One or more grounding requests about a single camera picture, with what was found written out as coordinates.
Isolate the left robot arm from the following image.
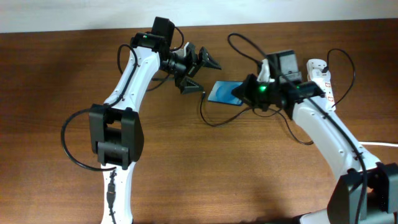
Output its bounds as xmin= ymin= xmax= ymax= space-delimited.
xmin=89 ymin=17 xmax=221 ymax=223

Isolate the white USB charger plug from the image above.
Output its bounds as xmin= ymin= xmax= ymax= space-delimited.
xmin=307 ymin=68 xmax=331 ymax=85

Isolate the black USB charging cable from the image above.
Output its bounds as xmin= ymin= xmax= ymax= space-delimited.
xmin=199 ymin=48 xmax=356 ymax=146

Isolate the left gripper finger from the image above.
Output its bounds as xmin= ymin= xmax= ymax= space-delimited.
xmin=198 ymin=47 xmax=222 ymax=70
xmin=179 ymin=77 xmax=203 ymax=95

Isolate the blue Galaxy smartphone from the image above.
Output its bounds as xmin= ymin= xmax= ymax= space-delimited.
xmin=208 ymin=81 xmax=243 ymax=106

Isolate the white power strip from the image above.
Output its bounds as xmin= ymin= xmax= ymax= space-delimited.
xmin=306 ymin=58 xmax=336 ymax=111

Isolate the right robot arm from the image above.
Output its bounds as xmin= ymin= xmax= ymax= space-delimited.
xmin=232 ymin=50 xmax=397 ymax=223

